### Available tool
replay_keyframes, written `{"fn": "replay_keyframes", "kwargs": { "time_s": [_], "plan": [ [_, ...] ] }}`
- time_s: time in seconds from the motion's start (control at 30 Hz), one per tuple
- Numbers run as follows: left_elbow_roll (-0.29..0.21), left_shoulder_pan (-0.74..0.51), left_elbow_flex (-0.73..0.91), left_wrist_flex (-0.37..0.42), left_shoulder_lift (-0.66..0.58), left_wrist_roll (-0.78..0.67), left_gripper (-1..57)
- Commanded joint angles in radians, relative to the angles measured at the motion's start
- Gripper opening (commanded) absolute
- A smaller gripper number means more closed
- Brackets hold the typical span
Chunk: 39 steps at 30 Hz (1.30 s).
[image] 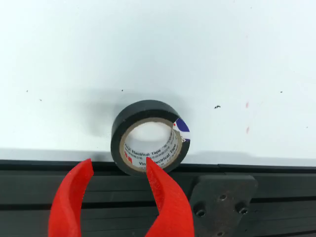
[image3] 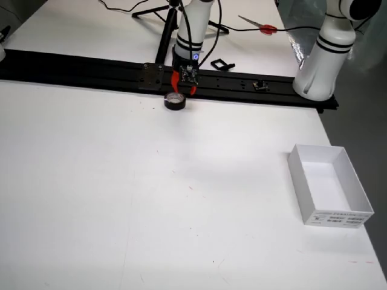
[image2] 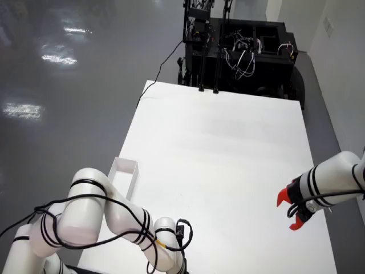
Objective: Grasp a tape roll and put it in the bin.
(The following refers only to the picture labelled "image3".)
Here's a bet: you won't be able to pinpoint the black camera tripod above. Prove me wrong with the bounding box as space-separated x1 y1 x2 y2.
131 0 230 66

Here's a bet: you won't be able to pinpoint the thin black table cable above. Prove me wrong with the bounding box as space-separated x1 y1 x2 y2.
208 19 323 33

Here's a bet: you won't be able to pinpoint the black aluminium rail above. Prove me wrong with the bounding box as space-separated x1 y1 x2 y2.
0 48 340 115

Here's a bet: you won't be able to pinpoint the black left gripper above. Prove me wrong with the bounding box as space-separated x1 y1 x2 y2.
170 47 203 96

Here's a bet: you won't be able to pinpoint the grey metal mounting plate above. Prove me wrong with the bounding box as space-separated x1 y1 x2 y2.
139 62 166 91

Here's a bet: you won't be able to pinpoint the dark looped cable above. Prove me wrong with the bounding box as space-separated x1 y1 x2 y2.
97 0 170 15

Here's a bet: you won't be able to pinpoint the red handled scissors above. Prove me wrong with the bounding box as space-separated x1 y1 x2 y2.
238 14 278 36

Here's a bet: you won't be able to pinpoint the black tape roll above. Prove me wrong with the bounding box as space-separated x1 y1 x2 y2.
163 91 187 111

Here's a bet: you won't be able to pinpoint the white cardboard bin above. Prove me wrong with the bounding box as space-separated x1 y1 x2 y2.
287 144 375 229

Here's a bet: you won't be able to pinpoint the black plastic bracket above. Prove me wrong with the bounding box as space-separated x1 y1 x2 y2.
210 58 236 72

